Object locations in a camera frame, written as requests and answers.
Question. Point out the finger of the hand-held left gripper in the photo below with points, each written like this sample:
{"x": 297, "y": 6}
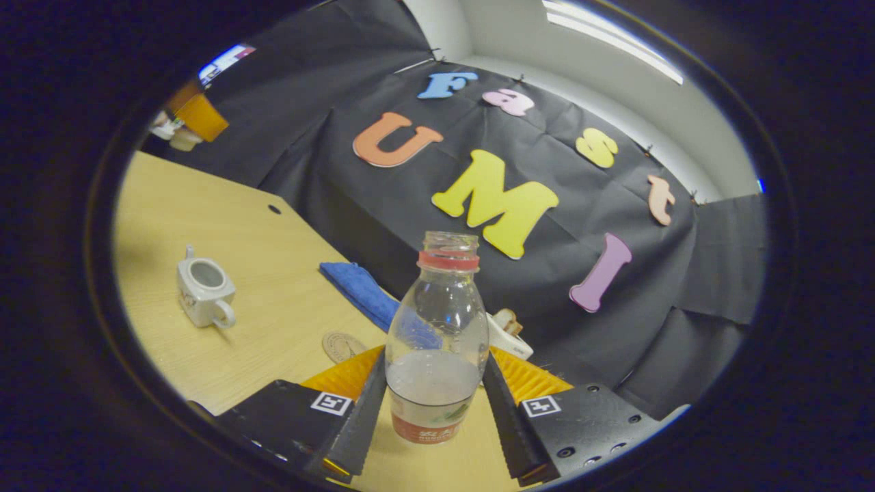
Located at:
{"x": 202, "y": 116}

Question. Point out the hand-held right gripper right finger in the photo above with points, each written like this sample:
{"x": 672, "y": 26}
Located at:
{"x": 506, "y": 424}

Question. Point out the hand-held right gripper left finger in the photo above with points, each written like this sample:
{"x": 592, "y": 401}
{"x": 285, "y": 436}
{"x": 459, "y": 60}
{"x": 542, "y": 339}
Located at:
{"x": 355, "y": 417}

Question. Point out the round coaster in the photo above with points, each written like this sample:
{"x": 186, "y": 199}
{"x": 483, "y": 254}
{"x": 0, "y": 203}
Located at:
{"x": 342, "y": 347}

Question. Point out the clear plastic water bottle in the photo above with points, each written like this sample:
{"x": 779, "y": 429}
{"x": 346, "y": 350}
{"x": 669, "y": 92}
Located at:
{"x": 437, "y": 383}

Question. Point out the white ceramic teacup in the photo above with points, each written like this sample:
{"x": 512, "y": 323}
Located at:
{"x": 198, "y": 304}

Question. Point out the computer monitor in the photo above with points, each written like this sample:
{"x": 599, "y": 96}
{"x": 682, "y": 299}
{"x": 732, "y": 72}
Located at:
{"x": 225, "y": 61}

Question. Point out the white toaster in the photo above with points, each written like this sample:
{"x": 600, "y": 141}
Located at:
{"x": 509, "y": 342}

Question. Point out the toasted bread slice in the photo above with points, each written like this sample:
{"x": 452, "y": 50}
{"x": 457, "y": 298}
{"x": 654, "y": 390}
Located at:
{"x": 507, "y": 320}

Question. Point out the blue towel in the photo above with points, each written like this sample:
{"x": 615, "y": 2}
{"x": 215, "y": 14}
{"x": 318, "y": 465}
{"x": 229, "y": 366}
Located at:
{"x": 362, "y": 290}

